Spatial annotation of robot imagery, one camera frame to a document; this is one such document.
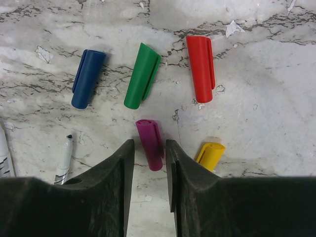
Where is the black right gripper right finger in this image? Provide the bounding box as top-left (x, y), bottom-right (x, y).
top-left (165, 140), bottom-right (316, 237)

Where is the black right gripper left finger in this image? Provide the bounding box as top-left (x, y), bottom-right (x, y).
top-left (0, 139), bottom-right (135, 237)

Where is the purple pen cap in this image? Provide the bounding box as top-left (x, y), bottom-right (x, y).
top-left (135, 119), bottom-right (164, 171)

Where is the red pen cap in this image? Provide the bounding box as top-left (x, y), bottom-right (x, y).
top-left (186, 36), bottom-right (215, 103)

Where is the white green marker pen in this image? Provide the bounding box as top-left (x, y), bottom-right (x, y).
top-left (54, 134), bottom-right (73, 185)

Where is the yellow pen cap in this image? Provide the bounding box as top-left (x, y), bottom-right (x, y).
top-left (196, 142), bottom-right (226, 172)

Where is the white blue marker pen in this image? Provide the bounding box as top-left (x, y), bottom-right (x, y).
top-left (0, 127), bottom-right (15, 178)

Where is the blue pen cap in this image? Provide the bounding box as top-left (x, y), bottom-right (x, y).
top-left (71, 49), bottom-right (107, 110)

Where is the green pen cap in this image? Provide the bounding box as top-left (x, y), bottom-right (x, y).
top-left (124, 43), bottom-right (161, 110)

